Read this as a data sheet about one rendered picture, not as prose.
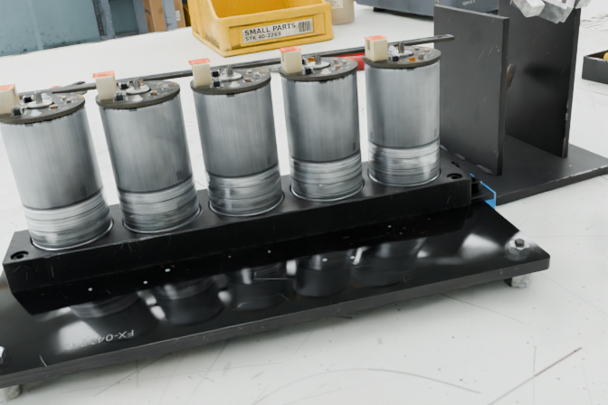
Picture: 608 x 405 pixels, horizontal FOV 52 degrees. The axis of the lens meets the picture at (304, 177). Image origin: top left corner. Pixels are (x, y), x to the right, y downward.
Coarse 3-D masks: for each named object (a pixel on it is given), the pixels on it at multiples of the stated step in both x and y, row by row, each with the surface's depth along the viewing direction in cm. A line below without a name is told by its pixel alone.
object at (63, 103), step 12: (24, 96) 19; (60, 96) 19; (72, 96) 19; (12, 108) 18; (24, 108) 18; (48, 108) 18; (60, 108) 18; (72, 108) 18; (0, 120) 17; (12, 120) 17; (24, 120) 17; (36, 120) 17
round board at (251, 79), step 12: (216, 72) 20; (240, 72) 20; (252, 72) 20; (264, 72) 20; (192, 84) 19; (216, 84) 19; (228, 84) 19; (240, 84) 19; (252, 84) 18; (264, 84) 19
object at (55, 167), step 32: (0, 128) 18; (32, 128) 17; (64, 128) 18; (32, 160) 18; (64, 160) 18; (96, 160) 19; (32, 192) 18; (64, 192) 18; (96, 192) 19; (32, 224) 19; (64, 224) 19; (96, 224) 19
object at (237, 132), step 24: (216, 96) 18; (240, 96) 18; (264, 96) 19; (216, 120) 19; (240, 120) 19; (264, 120) 19; (216, 144) 19; (240, 144) 19; (264, 144) 19; (216, 168) 19; (240, 168) 19; (264, 168) 20; (216, 192) 20; (240, 192) 20; (264, 192) 20; (240, 216) 20
